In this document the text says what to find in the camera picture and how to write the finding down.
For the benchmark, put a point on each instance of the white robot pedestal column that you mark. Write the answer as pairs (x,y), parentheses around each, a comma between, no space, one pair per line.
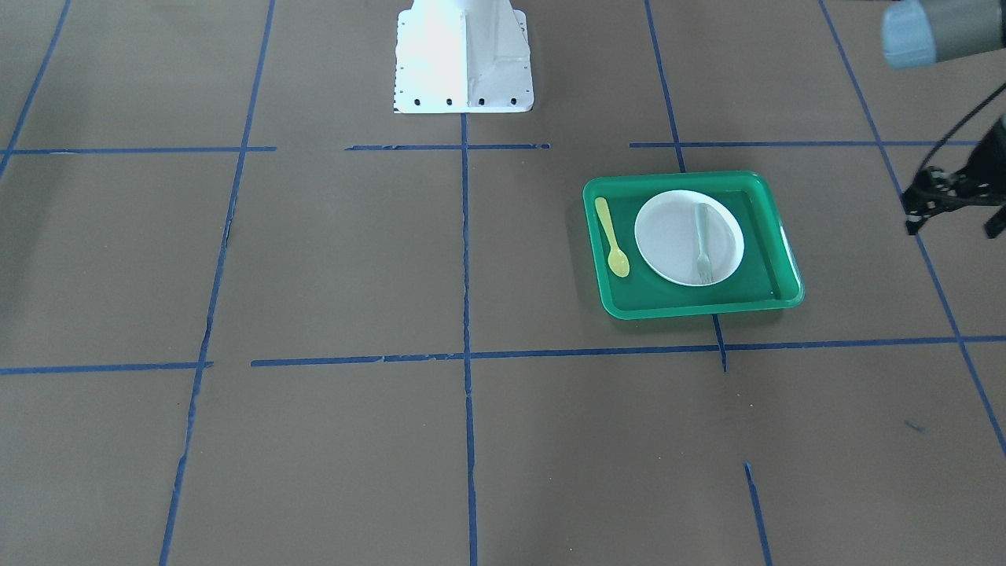
(462,57)

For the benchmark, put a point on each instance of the white round plate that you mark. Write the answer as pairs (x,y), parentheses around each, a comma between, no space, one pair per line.
(664,232)

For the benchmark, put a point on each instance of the green plastic tray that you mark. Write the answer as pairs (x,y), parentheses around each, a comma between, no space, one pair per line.
(768,277)

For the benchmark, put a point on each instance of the pale green plastic fork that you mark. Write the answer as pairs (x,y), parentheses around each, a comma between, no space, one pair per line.
(703,264)

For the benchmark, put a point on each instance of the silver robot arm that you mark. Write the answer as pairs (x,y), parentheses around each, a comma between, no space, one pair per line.
(921,33)

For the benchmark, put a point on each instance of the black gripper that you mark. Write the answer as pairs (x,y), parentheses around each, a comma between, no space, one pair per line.
(987,167)

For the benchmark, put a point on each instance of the yellow plastic spoon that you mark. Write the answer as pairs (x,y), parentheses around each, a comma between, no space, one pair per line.
(617,261)

